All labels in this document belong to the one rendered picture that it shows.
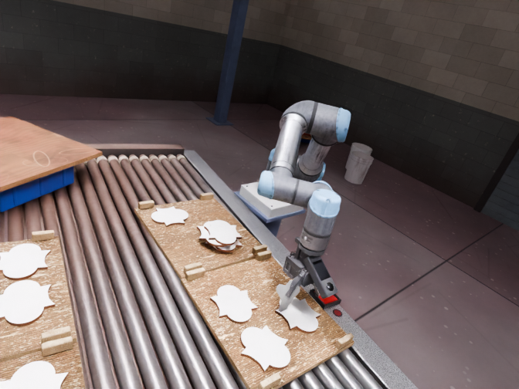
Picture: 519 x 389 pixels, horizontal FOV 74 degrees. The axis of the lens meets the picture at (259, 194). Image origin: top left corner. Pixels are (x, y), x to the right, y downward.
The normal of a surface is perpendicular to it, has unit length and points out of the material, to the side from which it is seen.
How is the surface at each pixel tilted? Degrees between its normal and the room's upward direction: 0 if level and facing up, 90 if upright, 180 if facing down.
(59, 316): 0
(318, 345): 0
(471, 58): 90
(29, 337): 0
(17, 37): 90
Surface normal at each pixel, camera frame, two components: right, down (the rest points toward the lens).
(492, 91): -0.75, 0.14
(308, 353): 0.22, -0.86
